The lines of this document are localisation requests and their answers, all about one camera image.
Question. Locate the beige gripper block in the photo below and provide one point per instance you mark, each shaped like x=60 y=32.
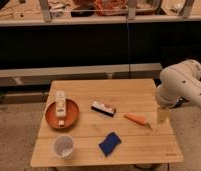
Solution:
x=162 y=115

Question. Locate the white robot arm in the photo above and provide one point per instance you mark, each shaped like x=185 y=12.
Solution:
x=178 y=80

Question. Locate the black and white eraser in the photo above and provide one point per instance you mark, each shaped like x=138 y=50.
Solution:
x=103 y=108

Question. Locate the orange carrot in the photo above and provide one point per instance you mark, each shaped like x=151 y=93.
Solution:
x=141 y=120

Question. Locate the blue sponge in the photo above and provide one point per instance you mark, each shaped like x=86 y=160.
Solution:
x=108 y=145

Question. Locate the wooden table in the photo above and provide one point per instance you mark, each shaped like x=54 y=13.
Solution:
x=140 y=144

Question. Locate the brown round plate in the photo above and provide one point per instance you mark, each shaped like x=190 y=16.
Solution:
x=72 y=115

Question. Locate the white bottle with orange cap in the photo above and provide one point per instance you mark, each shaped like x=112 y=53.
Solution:
x=60 y=107

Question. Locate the clear plastic cup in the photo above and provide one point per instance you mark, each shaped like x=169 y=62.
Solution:
x=63 y=147

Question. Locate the background workbench shelf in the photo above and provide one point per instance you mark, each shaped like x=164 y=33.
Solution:
x=84 y=12

